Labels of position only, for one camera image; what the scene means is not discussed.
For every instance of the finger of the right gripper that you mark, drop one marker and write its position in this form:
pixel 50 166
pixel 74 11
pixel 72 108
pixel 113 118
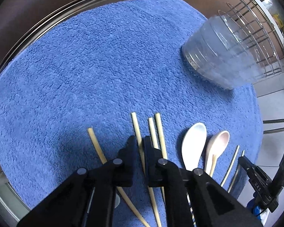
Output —
pixel 247 167

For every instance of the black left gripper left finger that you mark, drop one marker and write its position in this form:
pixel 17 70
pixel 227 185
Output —
pixel 86 197

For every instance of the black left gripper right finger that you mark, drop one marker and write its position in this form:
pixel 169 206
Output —
pixel 193 198

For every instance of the bamboo chopstick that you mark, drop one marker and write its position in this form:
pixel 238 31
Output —
pixel 153 133
pixel 161 135
pixel 235 175
pixel 142 157
pixel 230 166
pixel 119 171

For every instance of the pinkish ceramic spoon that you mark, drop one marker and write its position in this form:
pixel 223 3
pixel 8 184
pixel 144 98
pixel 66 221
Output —
pixel 215 147

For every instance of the white ceramic spoon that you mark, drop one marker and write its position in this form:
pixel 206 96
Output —
pixel 193 144

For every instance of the clear plastic utensil holder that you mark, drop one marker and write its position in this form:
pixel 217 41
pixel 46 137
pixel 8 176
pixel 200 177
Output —
pixel 219 51

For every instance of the blue terry cloth mat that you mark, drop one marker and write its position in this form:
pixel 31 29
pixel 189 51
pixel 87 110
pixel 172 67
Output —
pixel 95 69

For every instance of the metal wire rack insert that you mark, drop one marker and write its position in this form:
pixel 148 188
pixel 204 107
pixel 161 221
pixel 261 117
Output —
pixel 252 36

